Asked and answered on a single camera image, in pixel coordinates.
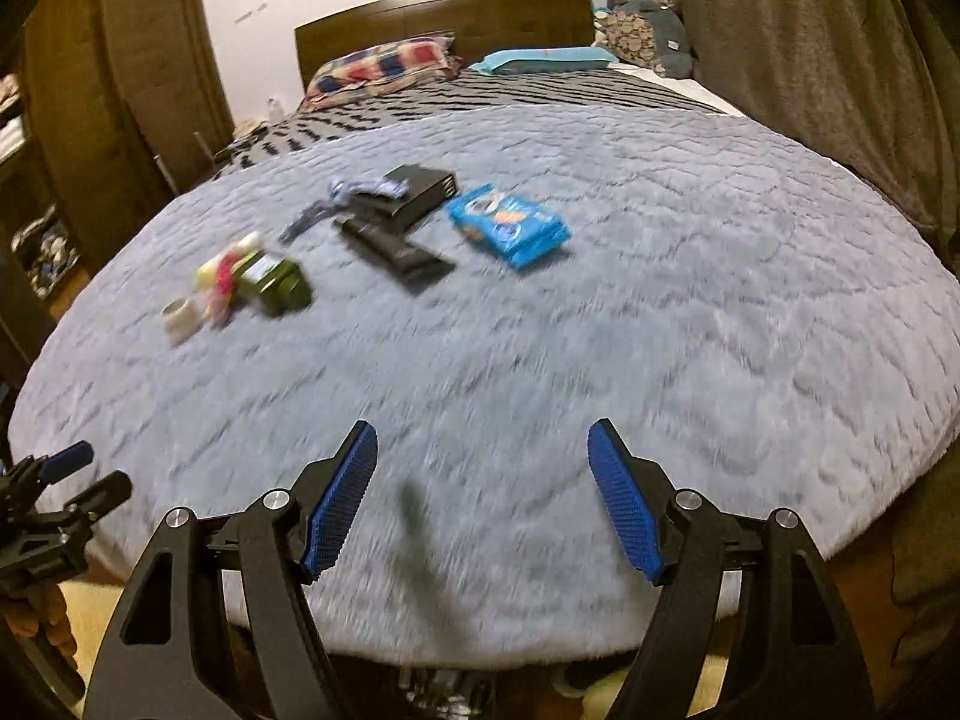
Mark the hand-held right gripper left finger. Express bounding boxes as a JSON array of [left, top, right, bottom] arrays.
[[81, 420, 380, 720]]

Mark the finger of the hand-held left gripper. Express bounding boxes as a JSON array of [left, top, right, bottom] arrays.
[[30, 470, 134, 541], [0, 441, 95, 500]]

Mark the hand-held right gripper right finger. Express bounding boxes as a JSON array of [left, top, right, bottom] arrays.
[[586, 418, 880, 720]]

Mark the small white jar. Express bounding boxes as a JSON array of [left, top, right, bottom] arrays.
[[163, 298, 203, 346]]

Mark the pink wrapper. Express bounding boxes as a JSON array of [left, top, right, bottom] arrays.
[[204, 255, 242, 327]]

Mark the green bottle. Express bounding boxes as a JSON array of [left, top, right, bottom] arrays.
[[238, 251, 312, 316]]

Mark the yellow red tube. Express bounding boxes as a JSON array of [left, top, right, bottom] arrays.
[[197, 231, 265, 290]]

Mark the grey wrapper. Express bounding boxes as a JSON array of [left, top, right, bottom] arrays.
[[279, 199, 353, 245]]

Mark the blue snack packet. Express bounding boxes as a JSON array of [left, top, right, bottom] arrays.
[[448, 184, 572, 271]]

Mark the blue white wrapper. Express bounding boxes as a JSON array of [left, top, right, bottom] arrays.
[[330, 174, 410, 205]]

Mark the black box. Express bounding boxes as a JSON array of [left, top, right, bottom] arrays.
[[373, 163, 460, 230]]

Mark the person's left hand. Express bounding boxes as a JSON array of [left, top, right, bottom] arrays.
[[0, 583, 77, 665]]

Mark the grey plush blanket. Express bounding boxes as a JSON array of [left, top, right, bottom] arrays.
[[7, 101, 960, 668]]

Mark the pile of clothes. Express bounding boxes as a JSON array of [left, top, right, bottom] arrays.
[[11, 206, 82, 293]]

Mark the wooden wardrobe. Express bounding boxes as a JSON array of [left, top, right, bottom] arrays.
[[0, 0, 235, 338]]

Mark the white bed sheet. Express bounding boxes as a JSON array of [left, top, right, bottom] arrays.
[[607, 62, 751, 117]]

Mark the black striped blanket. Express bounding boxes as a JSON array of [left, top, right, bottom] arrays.
[[214, 67, 747, 181]]

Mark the plaid pillow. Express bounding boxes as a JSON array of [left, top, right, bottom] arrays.
[[304, 34, 462, 110]]

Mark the blue pillow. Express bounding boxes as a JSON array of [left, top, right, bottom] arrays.
[[469, 47, 620, 77]]

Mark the wood-pattern cushion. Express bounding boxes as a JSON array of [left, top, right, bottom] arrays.
[[600, 0, 680, 70]]

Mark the patterned cushion pile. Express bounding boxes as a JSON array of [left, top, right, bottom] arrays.
[[615, 0, 695, 80]]

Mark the brown curtain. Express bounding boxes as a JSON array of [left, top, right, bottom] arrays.
[[607, 0, 960, 278]]

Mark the wooden headboard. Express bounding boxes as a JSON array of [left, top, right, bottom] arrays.
[[294, 0, 595, 95]]

